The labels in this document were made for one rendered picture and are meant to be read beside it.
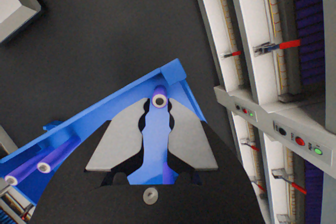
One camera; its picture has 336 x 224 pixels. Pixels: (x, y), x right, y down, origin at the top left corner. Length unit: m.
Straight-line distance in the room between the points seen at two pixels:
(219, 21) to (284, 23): 0.24
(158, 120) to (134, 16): 0.60
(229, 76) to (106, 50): 0.62
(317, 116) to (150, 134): 0.35
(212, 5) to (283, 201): 0.82
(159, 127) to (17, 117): 1.02
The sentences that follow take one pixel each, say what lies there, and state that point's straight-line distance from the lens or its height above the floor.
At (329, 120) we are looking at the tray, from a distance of 0.35.
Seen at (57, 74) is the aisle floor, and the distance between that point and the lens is 0.89.
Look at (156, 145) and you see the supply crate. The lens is 0.23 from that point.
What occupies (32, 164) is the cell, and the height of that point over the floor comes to 0.52.
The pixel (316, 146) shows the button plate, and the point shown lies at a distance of 0.38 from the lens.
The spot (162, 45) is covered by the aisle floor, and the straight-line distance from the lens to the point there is 0.68.
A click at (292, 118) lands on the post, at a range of 0.39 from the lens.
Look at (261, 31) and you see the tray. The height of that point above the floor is 0.35.
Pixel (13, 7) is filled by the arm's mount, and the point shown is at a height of 0.12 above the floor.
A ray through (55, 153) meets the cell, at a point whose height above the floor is 0.53.
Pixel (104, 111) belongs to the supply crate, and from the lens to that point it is 0.22.
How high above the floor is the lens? 0.67
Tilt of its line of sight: 75 degrees down
